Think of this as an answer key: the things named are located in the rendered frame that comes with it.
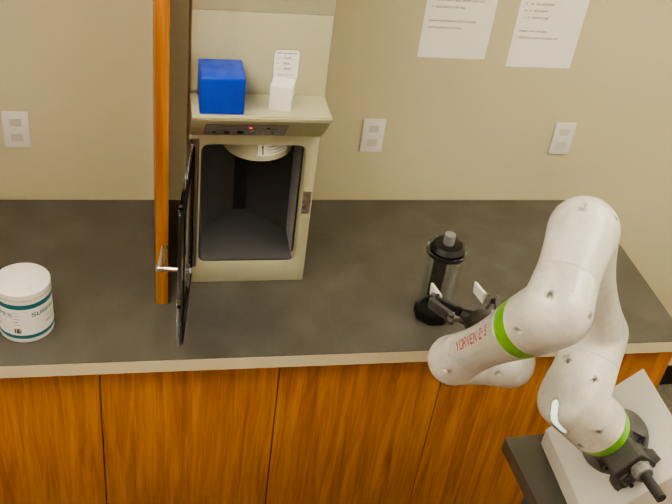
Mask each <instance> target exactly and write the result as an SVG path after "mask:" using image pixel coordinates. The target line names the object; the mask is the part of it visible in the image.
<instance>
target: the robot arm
mask: <svg viewBox="0 0 672 504"><path fill-rule="evenodd" d="M620 235H621V228H620V222H619V219H618V216H617V214H616V213H615V211H614V210H613V209H612V208H611V206H609V205H608V204H607V203H606V202H604V201H603V200H601V199H599V198H596V197H592V196H575V197H572V198H569V199H567V200H565V201H563V202H562V203H561V204H559V205H558V206H557V207H556V208H555V209H554V211H553V212H552V214H551V215H550V217H549V220H548V223H547V228H546V234H545V239H544V243H543V247H542V250H541V254H540V257H539V260H538V263H537V265H536V268H535V270H534V272H533V274H532V276H531V278H530V281H529V283H528V285H527V287H525V288H524V289H522V290H520V291H519V292H517V293H516V294H515V295H513V296H512V297H510V298H509V299H508V300H506V301H505V302H504V303H502V304H501V302H500V296H498V295H496V296H495V297H492V295H490V294H489V293H488V292H487V291H486V290H483V289H482V287H481V286H480V285H479V284H478V282H477V281H476V282H474V287H473V293H474V294H475V295H476V297H477V298H478V299H479V300H480V302H481V303H482V305H481V307H480V308H478V307H475V308H467V307H465V306H463V305H456V304H454V303H452V302H450V301H448V300H446V299H444V298H442V294H441V293H440V291H439V290H438V289H437V287H436V286H435V284H434V283H431V286H430V295H431V297H430V298H429V304H428V308H429V309H431V310H432V311H433V312H435V313H436V314H438V315H439V316H440V317H442V318H443V319H445V320H446V321H447V323H448V324H449V325H453V322H460V323H461V324H463V325H464V327H465V330H463V331H460V332H457V333H454V334H450V335H445V336H442V337H440V338H439V339H437V340H436V341H435V342H434V343H433V345H432V346H431V348H430V350H429V353H428V366H429V369H430V371H431V373H432V375H433V376H434V377H435V378H436V379H437V380H438V381H440V382H441V383H443V384H446V385H451V386H457V385H489V386H496V387H503V388H517V387H520V386H522V385H524V384H525V383H527V382H528V381H529V380H530V378H531V377H532V375H533V373H534V371H535V365H536V361H535V357H538V356H542V355H546V354H549V353H552V352H556V351H557V353H556V356H555V358H554V360H553V363H552V365H551V366H550V368H549V370H548V371H547V373H546V375H545V377H544V379H543V380H542V382H541V385H540V387H539V390H538V393H537V407H538V410H539V412H540V414H541V415H542V417H543V418H544V419H545V420H546V421H547V422H548V423H549V424H550V425H551V426H553V427H554V428H555V429H556V430H557V431H558V432H559V433H561V434H562V435H563V436H564V437H565V438H566V439H567V440H568V441H570V442H571V443H572V444H573V445H574V446H576V447H577V448H578V449H579V450H581V451H582V453H583V456H584V458H585V460H586V461H587V462H588V464H589V465H590V466H592V467H593V468H594V469H596V470H597V471H599V472H601V473H604V474H610V477H609V482H610V484H611V485H612V487H613V488H614V489H615V490H616V491H619V490H621V489H622V488H626V487H628V486H629V487H630V488H632V487H634V484H633V483H634V482H635V481H638V482H643V483H644V484H645V486H646V487H647V489H648V490H649V492H650V493H651V494H652V496H653V497H654V499H655V500H656V501H657V502H658V503H660V502H663V501H664V500H665V499H666V495H665V493H664V492H663V491H662V489H661V488H660V486H659V485H658V484H657V482H656V481H655V480H654V478H653V477H652V476H653V473H654V471H653V468H654V467H655V466H656V463H658V462H659V461H660V460H661V458H660V457H659V455H658V454H657V453H656V452H655V450H653V449H649V448H648V444H649V432H648V429H647V426H646V424H645V422H644V421H643V420H642V419H641V418H640V417H639V416H638V415H637V414H636V413H635V412H633V411H631V410H628V409H624V408H623V407H622V405H621V404H620V403H619V402H618V401H617V400H616V399H615V398H614V397H613V396H612V393H613V390H614V387H615V383H616V380H617V376H618V373H619V370H620V366H621V363H622V359H623V356H624V353H625V349H626V346H627V342H628V338H629V330H628V325H627V322H626V320H625V318H624V315H623V313H622V310H621V306H620V302H619V298H618V292H617V283H616V261H617V252H618V246H619V241H620ZM491 304H494V310H492V311H489V310H488V309H489V307H490V306H491ZM462 310H463V311H462Z"/></svg>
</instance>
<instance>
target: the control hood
mask: <svg viewBox="0 0 672 504"><path fill-rule="evenodd" d="M269 99H270V95H265V94H245V106H244V114H243V115H232V114H200V112H199V104H198V95H197V93H191V94H190V108H189V111H190V117H189V132H190V134H191V135H207V134H204V130H205V126H206V124H222V125H277V126H289V127H288V129H287V130H286V132H285V134H284V136H308V137H321V136H322V135H323V134H324V132H325V131H326V130H327V128H328V127H329V125H330V124H331V123H332V120H333V119H332V116H331V113H330V111H329V108H328V105H327V102H326V99H325V97H324V96H304V95H294V102H293V105H292V108H291V111H290V112H286V111H279V110H273V109H269Z"/></svg>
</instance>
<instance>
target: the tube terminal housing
mask: <svg viewBox="0 0 672 504"><path fill-rule="evenodd" d="M333 22H334V15H317V14H295V13H272V12H250V11H228V10H206V9H192V7H191V0H189V44H188V96H187V148H186V166H187V160H188V155H189V141H190V139H200V146H199V180H198V214H197V249H196V267H192V276H191V282H207V281H261V280H302V278H303V270H304V262H305V253H306V245H307V237H308V229H309V220H310V212H311V204H312V196H313V187H314V179H315V171H316V163H317V154H318V146H319V138H320V137H308V136H244V135H191V134H190V132H189V117H190V111H189V108H190V94H191V93H197V85H198V59H200V58H201V59H231V60H242V62H243V67H244V72H245V77H246V91H245V94H265V95H270V86H271V83H272V71H273V59H274V49H290V50H301V54H300V64H299V74H298V81H295V92H294V95H304V96H325V88H326V79H327V71H328V63H329V55H330V46H331V38H332V30H333ZM208 144H225V145H299V146H303V147H304V155H303V164H302V173H301V182H300V191H299V200H298V209H297V218H296V227H295V236H294V245H293V250H292V252H291V251H290V253H291V257H292V258H291V259H289V260H240V261H202V260H201V259H199V257H198V237H199V204H200V172H201V149H202V148H203V146H205V145H208ZM303 191H312V193H311V201H310V210H309V214H301V207H302V198H303Z"/></svg>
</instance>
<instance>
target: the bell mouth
mask: <svg viewBox="0 0 672 504"><path fill-rule="evenodd" d="M223 145H224V147H225V148H226V149H227V150H228V151H229V152H230V153H232V154H233V155H235V156H237V157H240V158H243V159H246V160H251V161H271V160H276V159H279V158H281V157H283V156H285V155H286V154H288V153H289V151H290V150H291V145H225V144H223Z"/></svg>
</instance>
